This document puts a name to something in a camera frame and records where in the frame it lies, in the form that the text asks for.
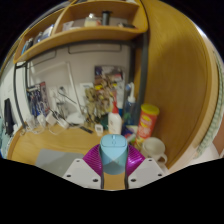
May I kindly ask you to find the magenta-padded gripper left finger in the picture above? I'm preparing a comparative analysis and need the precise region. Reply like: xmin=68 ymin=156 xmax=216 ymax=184
xmin=62 ymin=143 xmax=105 ymax=190

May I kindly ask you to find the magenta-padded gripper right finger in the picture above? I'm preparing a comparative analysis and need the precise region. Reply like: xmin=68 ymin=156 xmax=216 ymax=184
xmin=124 ymin=143 xmax=167 ymax=190

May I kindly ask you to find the light blue computer mouse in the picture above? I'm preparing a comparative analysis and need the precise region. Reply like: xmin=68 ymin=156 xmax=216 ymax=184
xmin=99 ymin=134 xmax=129 ymax=176

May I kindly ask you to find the grey mouse pad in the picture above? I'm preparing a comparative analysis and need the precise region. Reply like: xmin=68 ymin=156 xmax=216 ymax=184
xmin=34 ymin=148 xmax=85 ymax=178

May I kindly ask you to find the white mug with face print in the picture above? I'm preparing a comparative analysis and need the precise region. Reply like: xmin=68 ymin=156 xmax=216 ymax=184
xmin=141 ymin=136 xmax=168 ymax=164

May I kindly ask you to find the small blue box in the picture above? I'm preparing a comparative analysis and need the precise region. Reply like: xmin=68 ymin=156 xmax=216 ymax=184
xmin=121 ymin=124 xmax=138 ymax=138

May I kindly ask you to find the small white desk clock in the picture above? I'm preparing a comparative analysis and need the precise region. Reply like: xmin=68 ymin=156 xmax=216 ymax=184
xmin=94 ymin=123 xmax=104 ymax=137

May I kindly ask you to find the red chip can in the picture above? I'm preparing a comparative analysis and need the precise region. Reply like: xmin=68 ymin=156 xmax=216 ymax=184
xmin=134 ymin=103 xmax=160 ymax=149

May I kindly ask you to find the white red-capped lotion bottle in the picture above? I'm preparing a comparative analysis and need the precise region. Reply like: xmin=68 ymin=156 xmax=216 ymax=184
xmin=107 ymin=99 xmax=123 ymax=135

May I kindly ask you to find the blue spray bottle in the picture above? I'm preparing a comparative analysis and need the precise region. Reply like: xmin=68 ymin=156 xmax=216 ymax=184
xmin=123 ymin=82 xmax=137 ymax=128

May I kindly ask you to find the white charger block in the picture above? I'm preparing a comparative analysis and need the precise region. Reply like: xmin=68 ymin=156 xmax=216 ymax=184
xmin=45 ymin=111 xmax=58 ymax=126

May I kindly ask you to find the brown tree-like figurine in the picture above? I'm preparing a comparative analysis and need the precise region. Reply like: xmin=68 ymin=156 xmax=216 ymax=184
xmin=84 ymin=78 xmax=116 ymax=129

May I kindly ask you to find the blue robot model kit box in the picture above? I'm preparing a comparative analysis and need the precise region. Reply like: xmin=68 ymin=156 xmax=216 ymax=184
xmin=25 ymin=81 xmax=51 ymax=118

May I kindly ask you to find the white desk lamp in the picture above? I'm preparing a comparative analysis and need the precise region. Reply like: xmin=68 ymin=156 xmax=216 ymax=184
xmin=28 ymin=61 xmax=86 ymax=126

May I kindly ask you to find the black bag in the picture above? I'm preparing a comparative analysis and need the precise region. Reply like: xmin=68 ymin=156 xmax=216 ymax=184
xmin=3 ymin=98 xmax=16 ymax=136

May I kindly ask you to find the wooden shelf unit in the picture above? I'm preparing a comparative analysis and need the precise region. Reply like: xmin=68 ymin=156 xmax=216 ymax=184
xmin=13 ymin=0 xmax=149 ymax=64

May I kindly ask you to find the colourful wall poster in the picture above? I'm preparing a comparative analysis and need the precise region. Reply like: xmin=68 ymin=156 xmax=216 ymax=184
xmin=94 ymin=65 xmax=125 ymax=88

